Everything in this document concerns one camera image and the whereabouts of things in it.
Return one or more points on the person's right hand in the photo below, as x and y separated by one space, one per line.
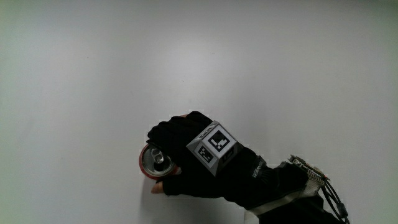
183 137

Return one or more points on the person's right forearm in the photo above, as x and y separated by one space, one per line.
292 183

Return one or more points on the wrist sensor circuit board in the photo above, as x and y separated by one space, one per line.
311 166

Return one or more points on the red cola can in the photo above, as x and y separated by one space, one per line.
154 161

